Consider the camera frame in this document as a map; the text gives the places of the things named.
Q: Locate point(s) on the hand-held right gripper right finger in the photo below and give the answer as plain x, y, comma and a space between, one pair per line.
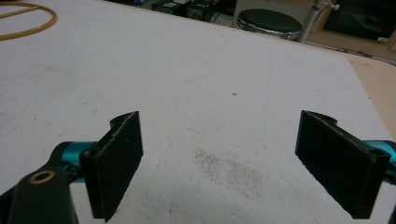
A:
339, 165

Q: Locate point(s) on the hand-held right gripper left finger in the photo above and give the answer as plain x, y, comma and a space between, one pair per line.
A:
113, 165

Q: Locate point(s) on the white metal stand pole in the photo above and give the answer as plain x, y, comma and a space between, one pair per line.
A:
309, 21

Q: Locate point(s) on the dark monitor screen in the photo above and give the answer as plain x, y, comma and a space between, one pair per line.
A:
361, 17

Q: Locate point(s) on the round black stool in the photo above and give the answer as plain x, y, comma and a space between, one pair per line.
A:
269, 24

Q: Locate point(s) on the black equipment boxes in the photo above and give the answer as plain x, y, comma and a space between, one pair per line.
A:
183, 9

